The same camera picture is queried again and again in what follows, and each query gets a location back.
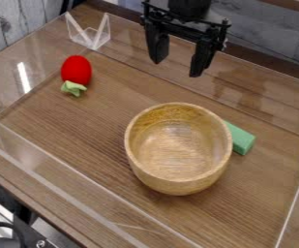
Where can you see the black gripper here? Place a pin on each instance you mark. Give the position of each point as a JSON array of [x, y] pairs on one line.
[[192, 20]]

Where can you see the red plush strawberry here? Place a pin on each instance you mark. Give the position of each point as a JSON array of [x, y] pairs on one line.
[[77, 74]]

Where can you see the wooden bowl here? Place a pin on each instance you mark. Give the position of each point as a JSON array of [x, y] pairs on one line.
[[178, 146]]

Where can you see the green foam block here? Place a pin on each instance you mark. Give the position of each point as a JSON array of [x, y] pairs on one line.
[[244, 139]]

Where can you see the black metal stand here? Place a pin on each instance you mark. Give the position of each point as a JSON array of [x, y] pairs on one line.
[[17, 218]]

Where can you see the clear acrylic tray enclosure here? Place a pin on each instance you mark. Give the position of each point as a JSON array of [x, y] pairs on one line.
[[64, 162]]

